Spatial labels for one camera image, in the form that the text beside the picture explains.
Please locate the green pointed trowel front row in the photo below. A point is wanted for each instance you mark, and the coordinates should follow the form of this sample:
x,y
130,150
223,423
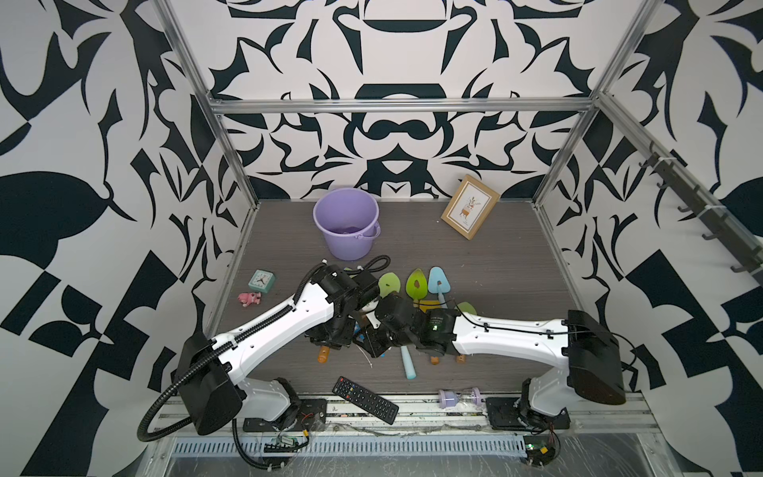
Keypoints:
x,y
324,354

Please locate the small teal alarm clock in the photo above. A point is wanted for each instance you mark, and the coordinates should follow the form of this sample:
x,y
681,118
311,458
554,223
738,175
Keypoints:
x,y
262,281

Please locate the light blue scoop trowel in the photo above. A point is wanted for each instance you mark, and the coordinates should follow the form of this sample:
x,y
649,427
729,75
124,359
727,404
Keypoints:
x,y
408,366

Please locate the wooden picture frame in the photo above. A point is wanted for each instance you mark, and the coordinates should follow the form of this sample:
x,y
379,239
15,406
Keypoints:
x,y
469,207

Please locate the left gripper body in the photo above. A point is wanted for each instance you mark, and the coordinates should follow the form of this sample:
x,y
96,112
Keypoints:
x,y
335,335

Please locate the light green small trowel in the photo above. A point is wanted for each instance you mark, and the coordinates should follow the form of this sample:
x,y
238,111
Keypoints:
x,y
468,308

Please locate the wall hook rail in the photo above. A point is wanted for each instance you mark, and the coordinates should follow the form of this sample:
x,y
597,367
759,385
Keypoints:
x,y
730,221

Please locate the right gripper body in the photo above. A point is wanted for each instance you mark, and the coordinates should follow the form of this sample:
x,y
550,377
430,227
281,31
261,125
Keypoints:
x,y
373,339

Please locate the light green square trowel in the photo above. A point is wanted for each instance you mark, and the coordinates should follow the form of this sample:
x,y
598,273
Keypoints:
x,y
389,283

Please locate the yellow scoop trowel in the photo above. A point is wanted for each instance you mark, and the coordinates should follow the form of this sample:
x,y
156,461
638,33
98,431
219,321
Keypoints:
x,y
426,305

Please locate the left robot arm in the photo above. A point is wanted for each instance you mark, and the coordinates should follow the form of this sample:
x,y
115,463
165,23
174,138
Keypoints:
x,y
211,387

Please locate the light blue pointed trowel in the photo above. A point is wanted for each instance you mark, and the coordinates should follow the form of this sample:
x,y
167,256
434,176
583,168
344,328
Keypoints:
x,y
438,285

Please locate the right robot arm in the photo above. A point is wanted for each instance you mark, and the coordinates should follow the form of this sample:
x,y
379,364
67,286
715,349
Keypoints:
x,y
582,356

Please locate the green trowel yellow handle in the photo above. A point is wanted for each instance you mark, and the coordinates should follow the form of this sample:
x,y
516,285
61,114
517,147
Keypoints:
x,y
416,286

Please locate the purple sand timer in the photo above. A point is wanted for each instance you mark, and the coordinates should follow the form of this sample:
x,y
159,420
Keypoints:
x,y
449,399

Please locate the purple plastic bucket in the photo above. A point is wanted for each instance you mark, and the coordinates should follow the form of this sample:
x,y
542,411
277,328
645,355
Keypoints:
x,y
349,220

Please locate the pink toy figure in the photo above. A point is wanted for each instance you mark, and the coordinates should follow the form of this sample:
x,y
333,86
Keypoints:
x,y
249,299

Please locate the black remote control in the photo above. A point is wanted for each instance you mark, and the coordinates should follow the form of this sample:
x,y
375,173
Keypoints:
x,y
368,401

